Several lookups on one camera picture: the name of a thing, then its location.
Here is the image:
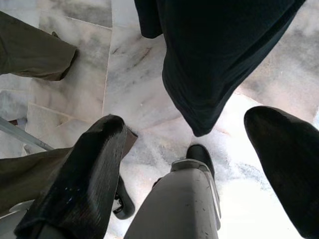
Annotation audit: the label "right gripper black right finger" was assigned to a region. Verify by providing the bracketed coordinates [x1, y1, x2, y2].
[244, 106, 319, 239]

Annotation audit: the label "chrome clothes rack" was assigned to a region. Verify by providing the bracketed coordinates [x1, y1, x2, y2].
[0, 116, 54, 151]

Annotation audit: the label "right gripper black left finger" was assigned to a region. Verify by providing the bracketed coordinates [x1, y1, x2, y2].
[14, 114, 128, 239]

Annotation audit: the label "olive brown trousers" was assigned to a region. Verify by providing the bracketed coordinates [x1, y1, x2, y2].
[0, 11, 139, 218]

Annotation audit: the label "black right robot foot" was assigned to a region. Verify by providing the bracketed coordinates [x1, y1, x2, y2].
[185, 144, 215, 180]

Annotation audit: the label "grey right robot leg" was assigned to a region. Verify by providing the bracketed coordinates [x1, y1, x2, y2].
[123, 159, 222, 239]

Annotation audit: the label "black printed T-shirt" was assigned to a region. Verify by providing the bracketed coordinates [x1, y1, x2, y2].
[134, 0, 306, 137]

